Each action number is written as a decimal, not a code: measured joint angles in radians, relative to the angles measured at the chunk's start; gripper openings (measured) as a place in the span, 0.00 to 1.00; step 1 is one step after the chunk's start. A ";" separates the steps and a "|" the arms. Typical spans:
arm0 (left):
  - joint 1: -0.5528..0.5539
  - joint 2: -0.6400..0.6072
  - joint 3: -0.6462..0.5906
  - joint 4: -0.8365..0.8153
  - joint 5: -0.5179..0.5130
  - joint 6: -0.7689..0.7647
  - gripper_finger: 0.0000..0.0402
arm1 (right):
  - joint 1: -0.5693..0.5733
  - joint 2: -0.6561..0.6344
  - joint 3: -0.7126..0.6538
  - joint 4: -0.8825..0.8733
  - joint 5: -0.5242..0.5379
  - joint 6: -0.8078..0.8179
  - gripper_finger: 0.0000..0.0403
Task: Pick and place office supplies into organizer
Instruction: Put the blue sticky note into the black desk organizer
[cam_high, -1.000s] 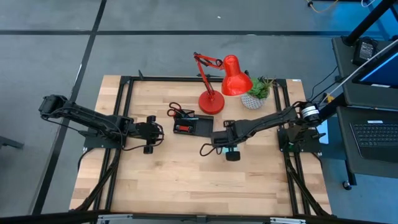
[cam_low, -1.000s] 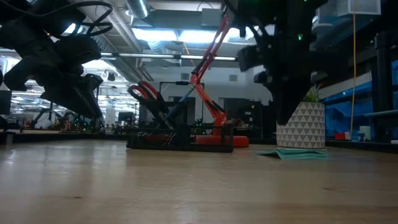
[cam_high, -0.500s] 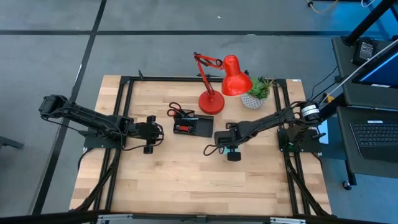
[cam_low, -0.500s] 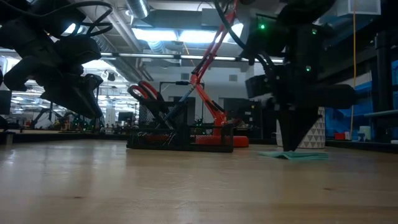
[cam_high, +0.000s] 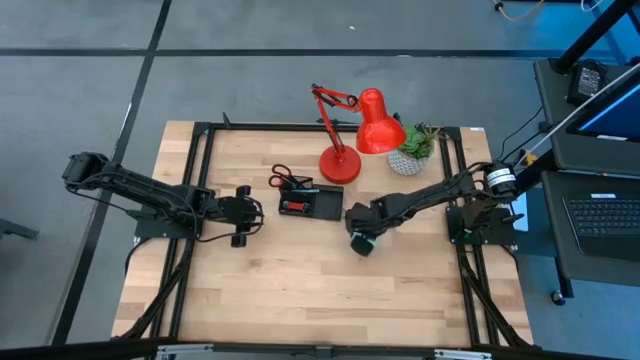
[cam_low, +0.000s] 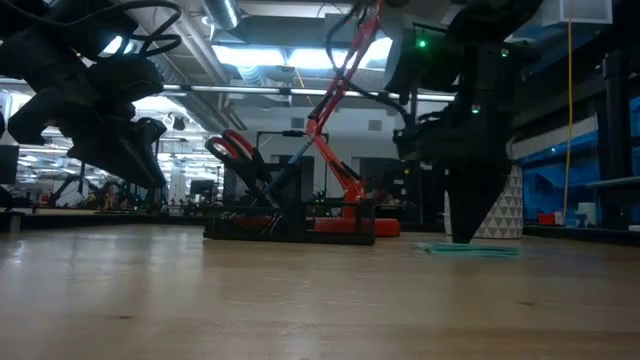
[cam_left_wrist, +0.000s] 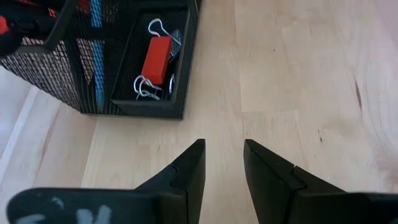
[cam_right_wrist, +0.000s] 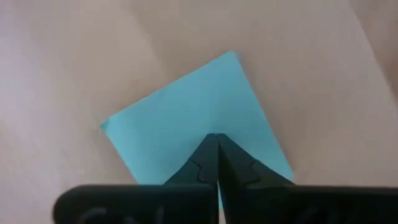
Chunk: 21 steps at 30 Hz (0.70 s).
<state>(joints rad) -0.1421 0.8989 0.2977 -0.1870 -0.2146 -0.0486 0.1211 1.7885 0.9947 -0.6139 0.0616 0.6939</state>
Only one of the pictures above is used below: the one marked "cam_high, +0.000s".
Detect red and black scissors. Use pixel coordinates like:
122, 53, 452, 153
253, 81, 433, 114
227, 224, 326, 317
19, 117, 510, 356
267, 163, 301, 191

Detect black mesh desk organizer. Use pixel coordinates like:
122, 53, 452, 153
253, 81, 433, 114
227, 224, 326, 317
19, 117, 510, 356
276, 173, 346, 222

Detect red desk lamp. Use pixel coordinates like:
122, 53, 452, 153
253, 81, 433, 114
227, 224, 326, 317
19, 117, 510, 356
309, 82, 409, 185

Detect white triangle-patterned plant pot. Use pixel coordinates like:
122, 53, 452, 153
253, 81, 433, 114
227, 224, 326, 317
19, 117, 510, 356
387, 148, 429, 177

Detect green succulent plant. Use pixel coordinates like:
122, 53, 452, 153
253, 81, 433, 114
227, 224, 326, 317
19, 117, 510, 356
397, 122, 444, 161

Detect black computer cart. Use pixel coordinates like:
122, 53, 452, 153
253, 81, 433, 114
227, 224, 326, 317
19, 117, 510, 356
502, 58, 640, 307

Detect grey furniture foot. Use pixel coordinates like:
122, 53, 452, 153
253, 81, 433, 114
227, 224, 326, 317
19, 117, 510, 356
0, 218, 40, 242

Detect black keyboard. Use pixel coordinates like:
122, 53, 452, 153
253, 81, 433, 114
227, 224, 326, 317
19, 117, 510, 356
562, 193, 640, 240

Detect black power adapter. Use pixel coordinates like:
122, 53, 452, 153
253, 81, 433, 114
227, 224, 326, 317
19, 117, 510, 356
566, 59, 610, 107

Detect black computer monitor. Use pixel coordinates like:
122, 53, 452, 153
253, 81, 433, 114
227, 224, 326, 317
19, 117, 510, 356
566, 82, 640, 144

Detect black vertical pole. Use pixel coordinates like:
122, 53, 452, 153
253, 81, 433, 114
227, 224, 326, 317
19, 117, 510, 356
549, 0, 640, 75

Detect black camera rig beam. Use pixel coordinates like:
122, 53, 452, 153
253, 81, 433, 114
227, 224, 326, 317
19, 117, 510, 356
0, 337, 640, 360

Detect yellow floor cable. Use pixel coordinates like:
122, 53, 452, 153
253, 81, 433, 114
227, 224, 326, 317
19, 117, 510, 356
492, 0, 546, 22

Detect hanging power drop cord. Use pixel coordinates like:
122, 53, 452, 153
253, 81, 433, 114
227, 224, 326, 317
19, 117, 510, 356
518, 63, 640, 166

